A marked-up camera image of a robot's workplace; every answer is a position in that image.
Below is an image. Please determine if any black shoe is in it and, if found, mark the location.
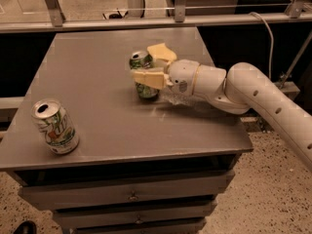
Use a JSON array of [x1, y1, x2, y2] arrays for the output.
[[13, 221, 37, 234]]

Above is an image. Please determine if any metal railing frame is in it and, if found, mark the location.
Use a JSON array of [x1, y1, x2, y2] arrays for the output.
[[0, 0, 312, 33]]

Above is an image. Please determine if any middle drawer with knob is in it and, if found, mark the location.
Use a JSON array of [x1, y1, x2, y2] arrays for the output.
[[54, 200, 216, 228]]

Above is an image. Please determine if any bottom drawer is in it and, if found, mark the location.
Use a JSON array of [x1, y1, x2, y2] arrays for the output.
[[75, 217, 206, 234]]

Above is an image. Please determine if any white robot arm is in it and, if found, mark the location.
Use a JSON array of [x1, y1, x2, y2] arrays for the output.
[[132, 59, 312, 171]]

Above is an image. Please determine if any green soda can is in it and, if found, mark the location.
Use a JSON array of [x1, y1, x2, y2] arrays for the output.
[[129, 51, 159, 99]]

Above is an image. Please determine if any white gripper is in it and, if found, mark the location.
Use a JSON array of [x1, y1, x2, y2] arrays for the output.
[[131, 58, 200, 96]]

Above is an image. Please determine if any white 7up can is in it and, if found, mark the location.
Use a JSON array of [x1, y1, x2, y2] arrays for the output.
[[31, 98, 79, 155]]

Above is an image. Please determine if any drawer with knob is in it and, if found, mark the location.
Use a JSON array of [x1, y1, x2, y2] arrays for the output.
[[54, 200, 216, 228], [19, 170, 235, 210]]

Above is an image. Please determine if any grey drawer cabinet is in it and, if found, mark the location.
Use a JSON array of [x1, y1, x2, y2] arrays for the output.
[[0, 27, 254, 234]]

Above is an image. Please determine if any white cable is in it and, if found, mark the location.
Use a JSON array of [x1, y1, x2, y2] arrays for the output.
[[249, 12, 275, 80]]

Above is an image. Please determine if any yellow sponge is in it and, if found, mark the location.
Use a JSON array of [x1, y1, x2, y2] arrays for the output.
[[147, 43, 177, 61]]

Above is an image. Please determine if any top drawer with knob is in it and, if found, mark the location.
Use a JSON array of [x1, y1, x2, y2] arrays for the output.
[[19, 170, 235, 210]]

